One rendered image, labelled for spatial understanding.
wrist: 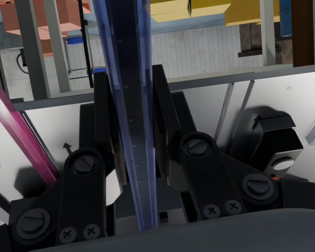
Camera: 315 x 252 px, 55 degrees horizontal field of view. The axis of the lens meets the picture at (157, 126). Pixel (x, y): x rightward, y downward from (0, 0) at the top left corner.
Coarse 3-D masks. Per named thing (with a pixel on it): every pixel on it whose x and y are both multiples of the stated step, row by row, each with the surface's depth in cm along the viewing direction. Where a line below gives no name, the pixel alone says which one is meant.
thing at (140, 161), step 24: (96, 0) 7; (120, 0) 7; (144, 0) 7; (120, 24) 8; (144, 24) 8; (120, 48) 8; (144, 48) 9; (120, 72) 9; (144, 72) 9; (120, 96) 10; (144, 96) 10; (120, 120) 11; (144, 120) 11; (144, 144) 13; (144, 168) 15; (144, 192) 17; (144, 216) 20
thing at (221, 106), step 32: (64, 96) 34; (192, 96) 30; (224, 96) 31; (256, 96) 32; (288, 96) 33; (0, 128) 29; (32, 128) 30; (64, 128) 31; (224, 128) 36; (0, 160) 34; (64, 160) 36; (0, 192) 40; (32, 192) 41
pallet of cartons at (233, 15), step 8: (232, 0) 425; (240, 0) 424; (248, 0) 423; (256, 0) 422; (232, 8) 428; (240, 8) 426; (248, 8) 425; (256, 8) 424; (224, 16) 460; (232, 16) 430; (240, 16) 428; (248, 16) 427; (256, 16) 426; (232, 24) 460
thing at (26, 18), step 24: (24, 0) 61; (48, 0) 86; (264, 0) 93; (24, 24) 62; (48, 24) 87; (264, 24) 94; (24, 48) 62; (264, 48) 96; (216, 72) 93; (240, 72) 75; (48, 96) 66
